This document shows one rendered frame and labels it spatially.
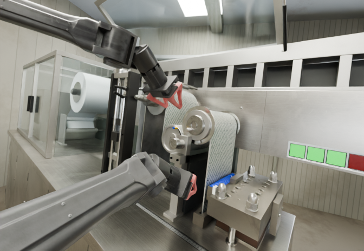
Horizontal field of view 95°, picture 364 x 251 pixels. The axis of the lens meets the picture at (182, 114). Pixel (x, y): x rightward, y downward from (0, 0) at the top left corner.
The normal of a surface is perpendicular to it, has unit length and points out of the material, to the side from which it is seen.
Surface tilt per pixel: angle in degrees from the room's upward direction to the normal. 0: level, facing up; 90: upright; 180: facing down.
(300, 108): 90
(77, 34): 95
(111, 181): 41
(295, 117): 90
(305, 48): 90
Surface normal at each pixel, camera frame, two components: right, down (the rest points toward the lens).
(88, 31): 0.24, 0.13
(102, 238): 0.11, -0.99
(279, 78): -0.62, -0.06
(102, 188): 0.73, -0.68
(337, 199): -0.29, -0.02
